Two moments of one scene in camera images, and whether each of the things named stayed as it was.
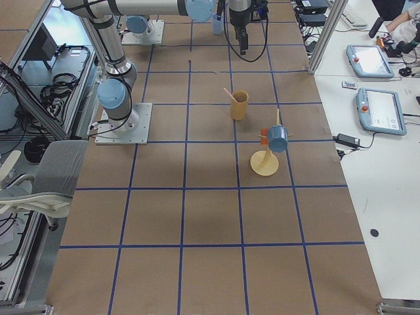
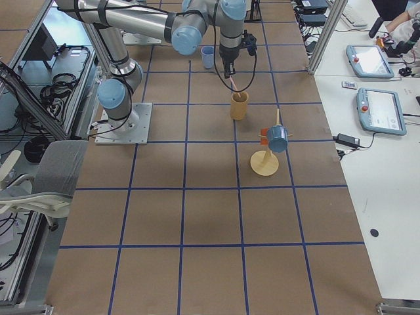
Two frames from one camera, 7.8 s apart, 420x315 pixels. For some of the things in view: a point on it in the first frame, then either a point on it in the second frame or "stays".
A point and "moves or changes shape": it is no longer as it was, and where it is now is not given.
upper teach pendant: (369, 61) stays
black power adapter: (347, 140) stays
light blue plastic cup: (217, 24) moves or changes shape
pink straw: (231, 95) to (234, 84)
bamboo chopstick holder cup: (238, 109) stays
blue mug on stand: (277, 138) stays
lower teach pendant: (380, 111) stays
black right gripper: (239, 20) to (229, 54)
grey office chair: (49, 192) stays
